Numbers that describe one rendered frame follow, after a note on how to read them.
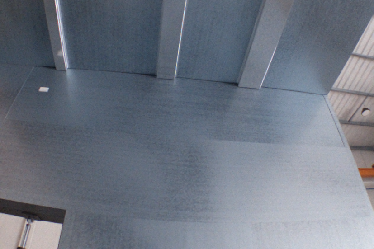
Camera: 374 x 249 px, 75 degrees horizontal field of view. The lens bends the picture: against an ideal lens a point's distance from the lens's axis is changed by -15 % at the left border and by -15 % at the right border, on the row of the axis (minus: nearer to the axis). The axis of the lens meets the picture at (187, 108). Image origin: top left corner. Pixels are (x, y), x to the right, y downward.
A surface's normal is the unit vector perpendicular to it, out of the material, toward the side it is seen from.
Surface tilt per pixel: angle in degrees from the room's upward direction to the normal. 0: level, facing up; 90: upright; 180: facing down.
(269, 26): 180
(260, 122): 90
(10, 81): 90
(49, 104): 90
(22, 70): 90
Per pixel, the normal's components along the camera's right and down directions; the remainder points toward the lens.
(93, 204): 0.14, -0.68
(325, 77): 0.00, 0.73
